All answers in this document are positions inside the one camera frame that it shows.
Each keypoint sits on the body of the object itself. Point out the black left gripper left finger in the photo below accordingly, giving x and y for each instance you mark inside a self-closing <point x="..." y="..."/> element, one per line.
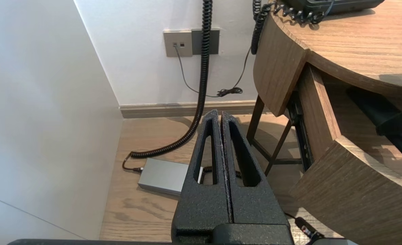
<point x="201" y="207"/>

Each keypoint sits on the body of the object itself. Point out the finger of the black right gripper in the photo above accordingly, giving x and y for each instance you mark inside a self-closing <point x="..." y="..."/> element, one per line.
<point x="401" y="124"/>

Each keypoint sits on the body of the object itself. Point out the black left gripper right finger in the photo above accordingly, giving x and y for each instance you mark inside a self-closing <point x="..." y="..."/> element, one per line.
<point x="255" y="207"/>

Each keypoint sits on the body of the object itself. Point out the long black remote control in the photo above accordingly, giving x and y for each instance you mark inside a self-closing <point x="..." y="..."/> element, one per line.
<point x="361" y="102"/>

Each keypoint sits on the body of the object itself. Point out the curved wooden table drawer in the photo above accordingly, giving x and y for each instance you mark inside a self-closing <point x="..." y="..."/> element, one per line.
<point x="350" y="204"/>

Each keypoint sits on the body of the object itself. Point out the grey power adapter box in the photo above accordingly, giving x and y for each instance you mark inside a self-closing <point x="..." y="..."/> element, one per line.
<point x="163" y="175"/>

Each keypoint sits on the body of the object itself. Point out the round wooden side table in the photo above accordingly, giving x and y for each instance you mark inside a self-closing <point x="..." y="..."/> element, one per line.
<point x="357" y="44"/>

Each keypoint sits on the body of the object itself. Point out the brown wooden skirting board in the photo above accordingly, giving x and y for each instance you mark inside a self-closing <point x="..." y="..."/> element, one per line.
<point x="160" y="109"/>

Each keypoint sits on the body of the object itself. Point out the black white desk telephone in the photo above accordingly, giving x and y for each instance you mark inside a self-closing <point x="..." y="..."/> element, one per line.
<point x="333" y="5"/>

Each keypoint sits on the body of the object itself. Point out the beige wall phone socket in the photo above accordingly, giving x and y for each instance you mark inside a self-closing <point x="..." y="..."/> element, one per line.
<point x="177" y="43"/>

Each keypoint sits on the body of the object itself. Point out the dark grey blank wall plate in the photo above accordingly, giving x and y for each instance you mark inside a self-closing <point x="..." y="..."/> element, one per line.
<point x="214" y="41"/>

